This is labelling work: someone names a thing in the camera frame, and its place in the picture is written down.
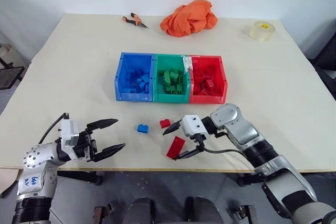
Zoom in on green plastic bin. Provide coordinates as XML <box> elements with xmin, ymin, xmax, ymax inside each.
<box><xmin>152</xmin><ymin>53</ymin><xmax>192</xmax><ymax>103</ymax></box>

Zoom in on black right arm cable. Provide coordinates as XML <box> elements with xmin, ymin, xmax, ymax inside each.
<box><xmin>202</xmin><ymin>144</ymin><xmax>249</xmax><ymax>156</ymax></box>

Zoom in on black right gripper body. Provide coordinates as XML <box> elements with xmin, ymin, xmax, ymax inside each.
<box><xmin>192</xmin><ymin>133</ymin><xmax>208</xmax><ymax>145</ymax></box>

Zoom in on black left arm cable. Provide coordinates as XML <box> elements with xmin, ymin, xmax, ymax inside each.
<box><xmin>39</xmin><ymin>113</ymin><xmax>69</xmax><ymax>144</ymax></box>

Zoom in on long flat red block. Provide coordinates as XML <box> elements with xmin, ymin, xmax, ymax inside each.
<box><xmin>165</xmin><ymin>135</ymin><xmax>186</xmax><ymax>160</ymax></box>

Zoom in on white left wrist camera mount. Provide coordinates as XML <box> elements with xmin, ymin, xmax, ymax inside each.
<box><xmin>59</xmin><ymin>118</ymin><xmax>81</xmax><ymax>148</ymax></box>

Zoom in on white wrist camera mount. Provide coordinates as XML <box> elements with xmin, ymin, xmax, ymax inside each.
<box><xmin>59</xmin><ymin>118</ymin><xmax>81</xmax><ymax>148</ymax></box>
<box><xmin>181</xmin><ymin>114</ymin><xmax>208</xmax><ymax>138</ymax></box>

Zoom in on dark rounded shape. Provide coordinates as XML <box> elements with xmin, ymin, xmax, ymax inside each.
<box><xmin>125</xmin><ymin>197</ymin><xmax>156</xmax><ymax>224</ymax></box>

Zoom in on black table frame with caster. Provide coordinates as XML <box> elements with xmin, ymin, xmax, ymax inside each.
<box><xmin>237</xmin><ymin>173</ymin><xmax>266</xmax><ymax>187</ymax></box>
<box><xmin>57</xmin><ymin>171</ymin><xmax>103</xmax><ymax>187</ymax></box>

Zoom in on black chair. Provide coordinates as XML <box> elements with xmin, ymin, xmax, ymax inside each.
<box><xmin>307</xmin><ymin>18</ymin><xmax>336</xmax><ymax>96</ymax></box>

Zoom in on rusty metal bracket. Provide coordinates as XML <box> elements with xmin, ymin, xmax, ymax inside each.
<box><xmin>93</xmin><ymin>200</ymin><xmax>118</xmax><ymax>224</ymax></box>
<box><xmin>228</xmin><ymin>204</ymin><xmax>258</xmax><ymax>224</ymax></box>

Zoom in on blue plastic bin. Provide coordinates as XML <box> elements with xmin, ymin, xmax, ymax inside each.
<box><xmin>114</xmin><ymin>52</ymin><xmax>156</xmax><ymax>102</ymax></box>

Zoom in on crumpled orange cloth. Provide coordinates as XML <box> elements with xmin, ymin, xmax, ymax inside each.
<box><xmin>160</xmin><ymin>0</ymin><xmax>218</xmax><ymax>38</ymax></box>

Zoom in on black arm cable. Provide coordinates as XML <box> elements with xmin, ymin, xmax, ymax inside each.
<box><xmin>202</xmin><ymin>144</ymin><xmax>249</xmax><ymax>156</ymax></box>
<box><xmin>39</xmin><ymin>113</ymin><xmax>69</xmax><ymax>144</ymax></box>

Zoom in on red plastic bin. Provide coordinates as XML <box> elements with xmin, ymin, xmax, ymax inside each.
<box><xmin>188</xmin><ymin>55</ymin><xmax>228</xmax><ymax>104</ymax></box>

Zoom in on clear tape roll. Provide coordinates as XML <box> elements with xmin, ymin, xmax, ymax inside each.
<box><xmin>246</xmin><ymin>20</ymin><xmax>277</xmax><ymax>43</ymax></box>

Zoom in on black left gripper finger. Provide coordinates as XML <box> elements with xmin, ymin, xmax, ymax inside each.
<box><xmin>93</xmin><ymin>143</ymin><xmax>127</xmax><ymax>163</ymax></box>
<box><xmin>86</xmin><ymin>118</ymin><xmax>119</xmax><ymax>132</ymax></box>

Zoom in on black mesh stand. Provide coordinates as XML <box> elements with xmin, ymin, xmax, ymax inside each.
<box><xmin>0</xmin><ymin>58</ymin><xmax>26</xmax><ymax>91</ymax></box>

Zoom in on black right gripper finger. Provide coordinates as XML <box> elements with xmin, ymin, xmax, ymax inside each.
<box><xmin>162</xmin><ymin>120</ymin><xmax>183</xmax><ymax>136</ymax></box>
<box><xmin>175</xmin><ymin>142</ymin><xmax>205</xmax><ymax>161</ymax></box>

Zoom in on small blue toy block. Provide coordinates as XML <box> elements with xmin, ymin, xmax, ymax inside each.
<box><xmin>136</xmin><ymin>123</ymin><xmax>150</xmax><ymax>134</ymax></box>

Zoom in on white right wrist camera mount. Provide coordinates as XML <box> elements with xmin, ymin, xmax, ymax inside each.
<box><xmin>181</xmin><ymin>114</ymin><xmax>208</xmax><ymax>138</ymax></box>

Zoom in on orange black pliers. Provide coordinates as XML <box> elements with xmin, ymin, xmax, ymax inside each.
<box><xmin>121</xmin><ymin>12</ymin><xmax>150</xmax><ymax>30</ymax></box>

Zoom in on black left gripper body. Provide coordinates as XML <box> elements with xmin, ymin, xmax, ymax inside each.
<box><xmin>72</xmin><ymin>129</ymin><xmax>99</xmax><ymax>163</ymax></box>

